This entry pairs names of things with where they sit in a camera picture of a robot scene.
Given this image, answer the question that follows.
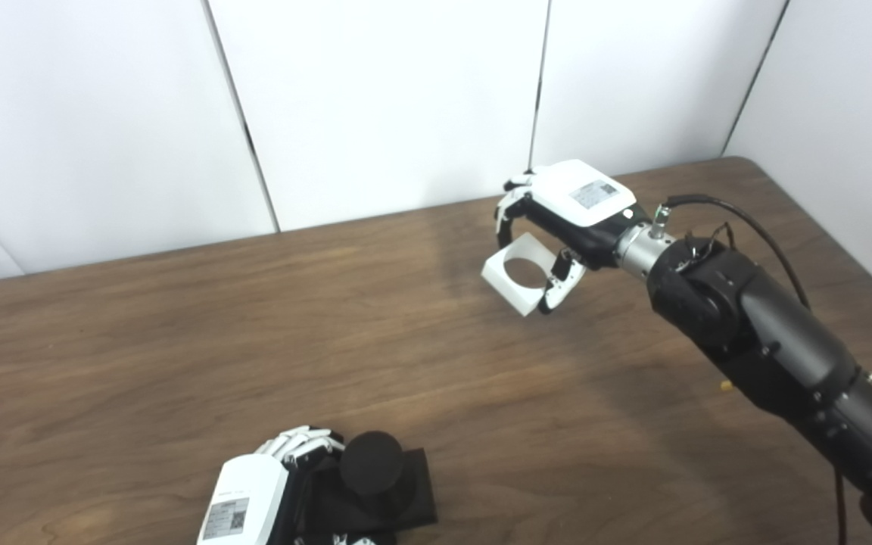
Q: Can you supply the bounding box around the white square piece with hole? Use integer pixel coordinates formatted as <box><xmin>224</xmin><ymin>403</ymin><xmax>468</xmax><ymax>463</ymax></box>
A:
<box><xmin>481</xmin><ymin>232</ymin><xmax>567</xmax><ymax>317</ymax></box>

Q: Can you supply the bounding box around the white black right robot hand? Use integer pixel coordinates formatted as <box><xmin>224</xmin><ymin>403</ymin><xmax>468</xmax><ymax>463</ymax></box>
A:
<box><xmin>494</xmin><ymin>160</ymin><xmax>652</xmax><ymax>315</ymax></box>

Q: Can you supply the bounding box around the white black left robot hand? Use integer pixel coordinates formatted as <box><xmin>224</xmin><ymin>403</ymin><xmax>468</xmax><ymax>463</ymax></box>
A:
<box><xmin>196</xmin><ymin>426</ymin><xmax>376</xmax><ymax>545</ymax></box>

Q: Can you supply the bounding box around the black peg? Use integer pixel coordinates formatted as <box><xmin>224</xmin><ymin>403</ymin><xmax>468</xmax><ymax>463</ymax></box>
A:
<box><xmin>306</xmin><ymin>431</ymin><xmax>438</xmax><ymax>534</ymax></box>

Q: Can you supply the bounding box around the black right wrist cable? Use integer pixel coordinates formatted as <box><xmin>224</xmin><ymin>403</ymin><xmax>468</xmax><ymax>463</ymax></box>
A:
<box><xmin>667</xmin><ymin>195</ymin><xmax>851</xmax><ymax>545</ymax></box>

